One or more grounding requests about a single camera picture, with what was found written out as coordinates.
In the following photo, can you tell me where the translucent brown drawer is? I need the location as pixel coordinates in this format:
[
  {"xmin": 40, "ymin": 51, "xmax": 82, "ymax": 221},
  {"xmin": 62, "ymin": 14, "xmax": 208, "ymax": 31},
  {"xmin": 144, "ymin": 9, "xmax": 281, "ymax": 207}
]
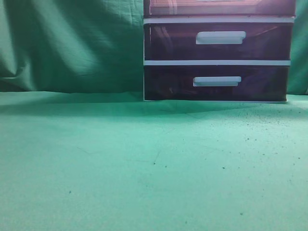
[
  {"xmin": 143, "ymin": 0, "xmax": 296, "ymax": 17},
  {"xmin": 144, "ymin": 65, "xmax": 289, "ymax": 102},
  {"xmin": 144, "ymin": 23, "xmax": 293, "ymax": 61}
]

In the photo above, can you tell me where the green cloth table cover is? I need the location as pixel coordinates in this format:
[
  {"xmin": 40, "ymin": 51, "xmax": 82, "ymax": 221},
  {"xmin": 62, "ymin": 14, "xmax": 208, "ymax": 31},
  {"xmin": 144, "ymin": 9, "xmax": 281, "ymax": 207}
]
[{"xmin": 0, "ymin": 92, "xmax": 308, "ymax": 231}]

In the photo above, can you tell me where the green cloth backdrop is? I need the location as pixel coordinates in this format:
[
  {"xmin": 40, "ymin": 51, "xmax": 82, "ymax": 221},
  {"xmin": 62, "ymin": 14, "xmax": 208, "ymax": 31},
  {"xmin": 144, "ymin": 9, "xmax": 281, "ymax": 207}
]
[{"xmin": 0, "ymin": 0, "xmax": 308, "ymax": 95}]

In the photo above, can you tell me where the white drawer cabinet frame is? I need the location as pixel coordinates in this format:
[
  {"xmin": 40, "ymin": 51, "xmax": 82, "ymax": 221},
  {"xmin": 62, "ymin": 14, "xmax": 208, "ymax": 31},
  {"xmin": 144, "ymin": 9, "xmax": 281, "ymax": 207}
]
[{"xmin": 142, "ymin": 0, "xmax": 297, "ymax": 103}]

